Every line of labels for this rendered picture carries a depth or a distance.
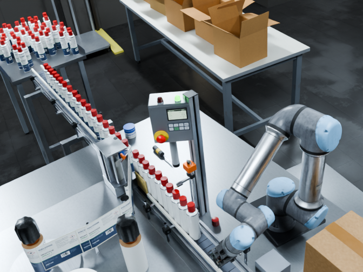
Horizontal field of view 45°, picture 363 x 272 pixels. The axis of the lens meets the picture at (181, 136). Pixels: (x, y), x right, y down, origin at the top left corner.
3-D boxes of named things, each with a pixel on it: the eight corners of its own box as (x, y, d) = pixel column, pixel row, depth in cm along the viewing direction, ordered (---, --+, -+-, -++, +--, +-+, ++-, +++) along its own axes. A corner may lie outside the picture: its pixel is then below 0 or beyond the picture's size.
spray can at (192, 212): (187, 235, 196) (182, 203, 183) (196, 230, 197) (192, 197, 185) (193, 243, 192) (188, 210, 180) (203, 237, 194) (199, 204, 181)
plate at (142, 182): (136, 185, 223) (134, 171, 218) (138, 184, 223) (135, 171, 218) (147, 195, 216) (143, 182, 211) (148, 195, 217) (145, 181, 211)
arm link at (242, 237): (261, 235, 148) (244, 251, 144) (251, 243, 157) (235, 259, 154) (245, 217, 150) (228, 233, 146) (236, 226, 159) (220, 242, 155)
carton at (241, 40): (199, 55, 355) (195, 11, 333) (248, 35, 374) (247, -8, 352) (230, 74, 325) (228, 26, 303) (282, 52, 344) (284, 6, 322)
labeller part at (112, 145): (94, 144, 214) (94, 143, 213) (114, 135, 218) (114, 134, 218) (107, 158, 204) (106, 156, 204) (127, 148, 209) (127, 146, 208)
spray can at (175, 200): (173, 222, 203) (167, 190, 190) (182, 217, 204) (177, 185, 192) (179, 229, 199) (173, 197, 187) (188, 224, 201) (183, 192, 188)
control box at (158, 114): (155, 130, 192) (149, 93, 181) (194, 127, 191) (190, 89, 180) (154, 144, 184) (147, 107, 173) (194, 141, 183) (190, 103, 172)
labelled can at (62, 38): (71, 54, 360) (65, 31, 347) (66, 56, 357) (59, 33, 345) (68, 53, 363) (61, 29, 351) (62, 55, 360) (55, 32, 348)
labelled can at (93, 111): (102, 135, 264) (95, 106, 252) (107, 138, 260) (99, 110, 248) (95, 138, 262) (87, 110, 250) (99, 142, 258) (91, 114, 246)
